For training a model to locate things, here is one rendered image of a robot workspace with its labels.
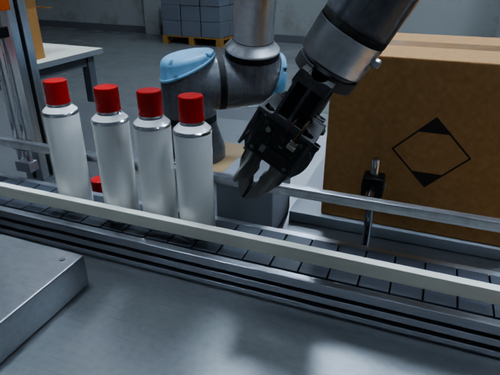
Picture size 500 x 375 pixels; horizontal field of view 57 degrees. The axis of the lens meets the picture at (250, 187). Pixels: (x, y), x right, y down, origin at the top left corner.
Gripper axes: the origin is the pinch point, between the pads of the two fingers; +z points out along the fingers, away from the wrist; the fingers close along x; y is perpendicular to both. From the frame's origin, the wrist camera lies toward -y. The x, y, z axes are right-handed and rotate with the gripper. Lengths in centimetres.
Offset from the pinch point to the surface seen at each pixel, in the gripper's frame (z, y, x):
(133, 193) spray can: 12.7, 0.6, -14.1
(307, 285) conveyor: 3.1, 5.7, 13.3
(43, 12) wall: 424, -722, -595
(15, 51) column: 14, -12, -49
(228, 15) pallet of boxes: 190, -653, -224
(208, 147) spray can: -1.7, 0.7, -7.4
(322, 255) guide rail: -1.0, 4.3, 12.5
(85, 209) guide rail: 17.7, 4.3, -18.5
